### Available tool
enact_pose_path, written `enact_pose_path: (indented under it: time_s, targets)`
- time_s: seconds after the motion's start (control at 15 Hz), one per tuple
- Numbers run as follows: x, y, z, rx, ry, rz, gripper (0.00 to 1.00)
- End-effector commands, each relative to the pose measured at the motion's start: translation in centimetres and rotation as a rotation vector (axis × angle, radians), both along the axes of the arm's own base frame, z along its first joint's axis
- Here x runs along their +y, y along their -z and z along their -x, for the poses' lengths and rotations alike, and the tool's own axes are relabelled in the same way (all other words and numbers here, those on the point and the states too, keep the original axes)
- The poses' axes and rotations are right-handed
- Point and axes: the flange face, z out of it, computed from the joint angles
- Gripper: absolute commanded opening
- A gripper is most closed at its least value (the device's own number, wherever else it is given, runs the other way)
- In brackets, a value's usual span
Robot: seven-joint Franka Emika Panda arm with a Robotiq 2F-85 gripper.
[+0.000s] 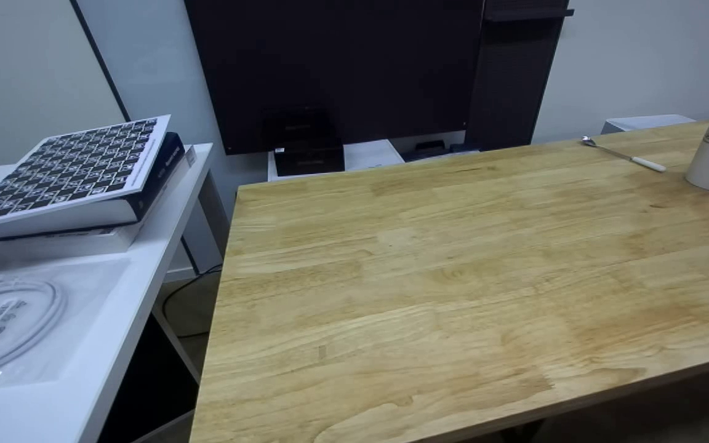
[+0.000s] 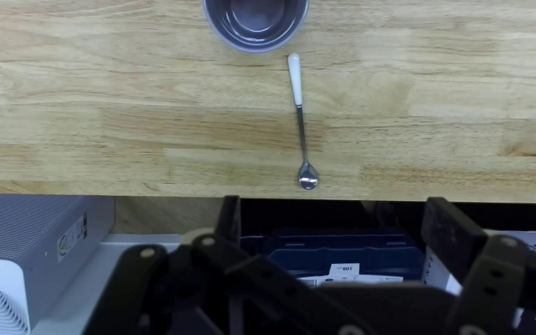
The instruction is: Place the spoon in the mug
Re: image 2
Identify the white mug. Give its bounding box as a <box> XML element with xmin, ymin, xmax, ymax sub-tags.
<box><xmin>202</xmin><ymin>0</ymin><xmax>312</xmax><ymax>56</ymax></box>

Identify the white paper label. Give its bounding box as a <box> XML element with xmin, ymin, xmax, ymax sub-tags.
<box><xmin>295</xmin><ymin>261</ymin><xmax>405</xmax><ymax>288</ymax></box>

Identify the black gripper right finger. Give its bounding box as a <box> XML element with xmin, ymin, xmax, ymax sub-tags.
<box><xmin>420</xmin><ymin>195</ymin><xmax>536</xmax><ymax>335</ymax></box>

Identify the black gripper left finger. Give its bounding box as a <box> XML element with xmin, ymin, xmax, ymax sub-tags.
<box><xmin>83</xmin><ymin>194</ymin><xmax>375</xmax><ymax>335</ymax></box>

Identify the metal spoon with white handle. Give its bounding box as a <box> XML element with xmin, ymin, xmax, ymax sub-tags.
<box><xmin>286</xmin><ymin>52</ymin><xmax>321</xmax><ymax>192</ymax></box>

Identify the light grey box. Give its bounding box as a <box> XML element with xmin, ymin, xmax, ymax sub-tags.
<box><xmin>0</xmin><ymin>194</ymin><xmax>115</xmax><ymax>331</ymax></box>

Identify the blue plastic bin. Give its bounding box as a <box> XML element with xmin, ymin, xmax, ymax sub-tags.
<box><xmin>240</xmin><ymin>227</ymin><xmax>428</xmax><ymax>283</ymax></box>

